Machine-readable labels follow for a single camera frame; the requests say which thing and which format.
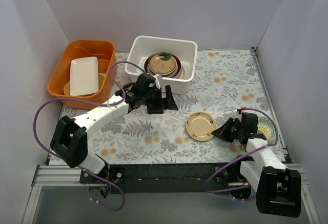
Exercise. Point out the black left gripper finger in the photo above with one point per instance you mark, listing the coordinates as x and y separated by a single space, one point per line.
151 110
168 101

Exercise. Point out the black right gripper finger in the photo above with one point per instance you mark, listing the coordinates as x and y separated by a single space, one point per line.
228 138
226 130

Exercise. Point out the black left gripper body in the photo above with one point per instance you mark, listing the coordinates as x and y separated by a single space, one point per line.
159 101

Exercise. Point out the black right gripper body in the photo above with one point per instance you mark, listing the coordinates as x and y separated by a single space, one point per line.
232 129

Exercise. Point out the tan bottom plate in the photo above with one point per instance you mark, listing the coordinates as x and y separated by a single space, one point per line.
200 126

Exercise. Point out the red rimmed cream plate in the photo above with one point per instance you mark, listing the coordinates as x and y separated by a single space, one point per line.
183 69

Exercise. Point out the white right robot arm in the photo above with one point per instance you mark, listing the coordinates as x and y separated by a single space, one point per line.
278 188

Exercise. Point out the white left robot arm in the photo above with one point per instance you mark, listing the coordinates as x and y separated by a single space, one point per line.
70 139

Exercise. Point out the orange plastic bin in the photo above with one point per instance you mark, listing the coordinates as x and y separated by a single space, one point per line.
104 51

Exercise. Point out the yellow plate in orange bin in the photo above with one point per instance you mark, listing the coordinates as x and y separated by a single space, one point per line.
86 90

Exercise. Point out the teal patterned plate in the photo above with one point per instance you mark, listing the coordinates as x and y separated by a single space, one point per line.
266 127

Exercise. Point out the floral table mat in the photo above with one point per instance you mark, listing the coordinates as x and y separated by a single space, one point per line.
223 82

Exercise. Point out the white rectangular plate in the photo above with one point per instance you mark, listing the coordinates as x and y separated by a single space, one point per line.
84 71

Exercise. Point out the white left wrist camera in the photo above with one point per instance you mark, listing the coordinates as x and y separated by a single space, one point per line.
158 79

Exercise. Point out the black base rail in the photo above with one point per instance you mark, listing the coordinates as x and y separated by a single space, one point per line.
168 178

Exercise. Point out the aluminium frame rail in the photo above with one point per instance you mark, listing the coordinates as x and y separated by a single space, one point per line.
49 176

